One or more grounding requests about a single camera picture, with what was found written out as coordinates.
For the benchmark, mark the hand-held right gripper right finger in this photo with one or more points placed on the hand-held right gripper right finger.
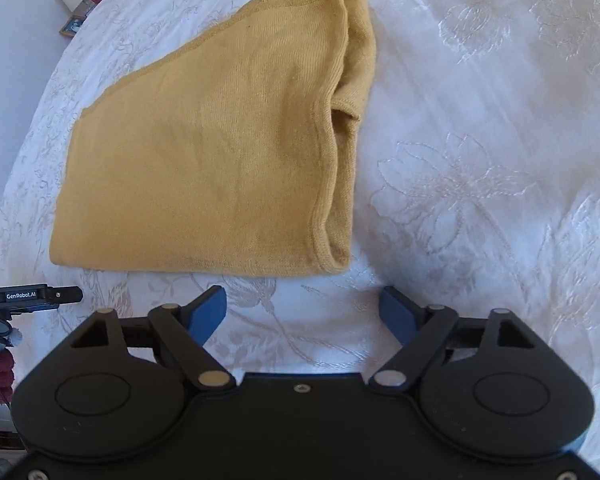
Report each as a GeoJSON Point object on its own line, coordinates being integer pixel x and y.
{"type": "Point", "coordinates": [397, 316]}

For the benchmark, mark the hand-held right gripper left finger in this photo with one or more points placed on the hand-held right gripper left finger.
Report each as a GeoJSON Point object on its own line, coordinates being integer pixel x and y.
{"type": "Point", "coordinates": [207, 317]}

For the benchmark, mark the yellow knit sweater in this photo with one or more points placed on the yellow knit sweater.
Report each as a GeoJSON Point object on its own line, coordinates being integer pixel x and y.
{"type": "Point", "coordinates": [215, 150]}

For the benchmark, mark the white embroidered bed cover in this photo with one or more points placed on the white embroidered bed cover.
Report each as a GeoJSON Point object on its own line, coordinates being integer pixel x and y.
{"type": "Point", "coordinates": [480, 160]}

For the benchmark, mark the wooden photo frame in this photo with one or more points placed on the wooden photo frame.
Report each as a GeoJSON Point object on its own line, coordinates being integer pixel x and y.
{"type": "Point", "coordinates": [72, 26]}

